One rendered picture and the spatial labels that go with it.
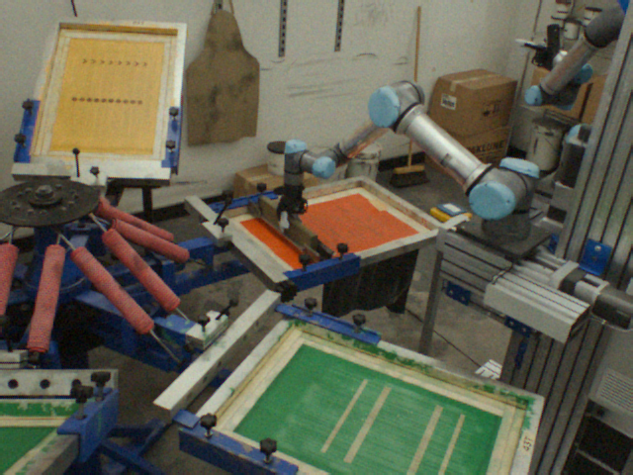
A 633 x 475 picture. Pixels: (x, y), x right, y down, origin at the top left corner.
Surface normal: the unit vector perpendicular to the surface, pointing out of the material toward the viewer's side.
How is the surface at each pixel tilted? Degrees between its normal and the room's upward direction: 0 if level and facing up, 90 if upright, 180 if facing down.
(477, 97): 86
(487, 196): 93
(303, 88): 90
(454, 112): 90
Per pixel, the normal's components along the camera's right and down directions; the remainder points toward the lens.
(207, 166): 0.57, 0.44
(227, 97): 0.10, 0.48
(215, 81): 0.77, 0.33
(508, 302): -0.68, 0.31
